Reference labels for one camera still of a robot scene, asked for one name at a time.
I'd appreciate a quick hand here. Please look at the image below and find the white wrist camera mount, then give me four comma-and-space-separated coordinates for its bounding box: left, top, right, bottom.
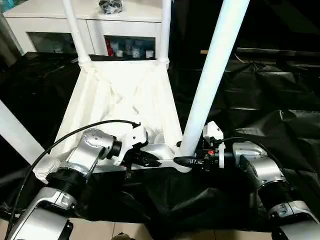
113, 121, 150, 166
202, 121, 226, 169

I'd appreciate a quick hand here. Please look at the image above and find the black backdrop cloth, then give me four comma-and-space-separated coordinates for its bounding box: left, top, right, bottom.
169, 0, 320, 66

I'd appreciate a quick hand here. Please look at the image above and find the black work mat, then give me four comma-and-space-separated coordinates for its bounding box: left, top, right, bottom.
0, 51, 320, 231

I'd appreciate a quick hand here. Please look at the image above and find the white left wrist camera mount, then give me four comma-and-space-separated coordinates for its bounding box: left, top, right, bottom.
113, 121, 150, 166

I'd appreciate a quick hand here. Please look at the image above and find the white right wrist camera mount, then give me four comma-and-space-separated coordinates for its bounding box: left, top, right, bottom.
202, 121, 226, 169

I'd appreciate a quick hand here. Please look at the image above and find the white glass-door sideboard cabinet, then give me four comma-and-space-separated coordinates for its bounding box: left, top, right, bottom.
3, 0, 167, 59

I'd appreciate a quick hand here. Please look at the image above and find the white plastic table top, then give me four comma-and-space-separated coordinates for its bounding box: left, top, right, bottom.
32, 58, 198, 182

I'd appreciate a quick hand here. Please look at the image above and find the grey metal rack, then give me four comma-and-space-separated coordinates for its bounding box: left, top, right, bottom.
0, 11, 26, 67

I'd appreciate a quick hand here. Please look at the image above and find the grey crumpled bag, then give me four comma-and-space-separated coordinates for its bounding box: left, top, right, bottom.
98, 0, 125, 14

